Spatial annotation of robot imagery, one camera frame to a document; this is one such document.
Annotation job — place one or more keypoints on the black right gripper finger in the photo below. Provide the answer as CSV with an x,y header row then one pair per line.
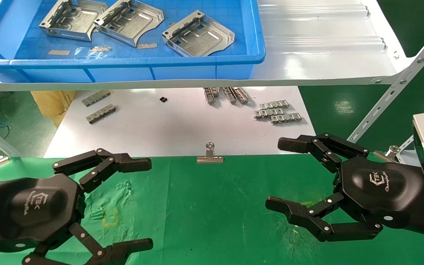
x,y
296,144
293,211

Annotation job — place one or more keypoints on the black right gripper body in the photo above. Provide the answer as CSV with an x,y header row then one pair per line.
x,y
381,191

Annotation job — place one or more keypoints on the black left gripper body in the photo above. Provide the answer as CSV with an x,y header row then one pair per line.
x,y
31,209

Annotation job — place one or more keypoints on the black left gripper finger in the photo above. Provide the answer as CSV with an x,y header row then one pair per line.
x,y
123,251
123,163

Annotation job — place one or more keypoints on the stamped metal bracket part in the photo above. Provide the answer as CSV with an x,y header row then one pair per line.
x,y
201,38
131,22
74,22

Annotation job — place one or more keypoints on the metal link strip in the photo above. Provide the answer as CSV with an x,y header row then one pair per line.
x,y
96,98
286,118
274,104
269,113
101,114

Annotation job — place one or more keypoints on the silver clamp knob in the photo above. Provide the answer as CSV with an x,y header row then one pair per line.
x,y
3,160
392,150

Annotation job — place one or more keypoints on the white perforated brace bar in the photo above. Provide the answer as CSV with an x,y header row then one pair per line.
x,y
406,145
385,99

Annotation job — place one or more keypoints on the white board sheet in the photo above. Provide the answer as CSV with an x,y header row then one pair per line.
x,y
179,125

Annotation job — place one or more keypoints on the small black clip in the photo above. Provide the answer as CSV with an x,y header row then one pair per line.
x,y
163,99

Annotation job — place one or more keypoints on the green table mat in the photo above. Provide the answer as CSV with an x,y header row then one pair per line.
x,y
212,213

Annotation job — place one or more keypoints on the silver binder clip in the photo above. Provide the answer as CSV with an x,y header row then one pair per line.
x,y
209,158

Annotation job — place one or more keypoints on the yellow bag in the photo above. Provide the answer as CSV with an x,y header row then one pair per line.
x,y
52,105

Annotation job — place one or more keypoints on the beige tape piece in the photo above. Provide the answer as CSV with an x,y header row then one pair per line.
x,y
58,52
147,45
101,48

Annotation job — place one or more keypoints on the blue plastic bin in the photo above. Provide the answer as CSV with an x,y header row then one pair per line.
x,y
204,64

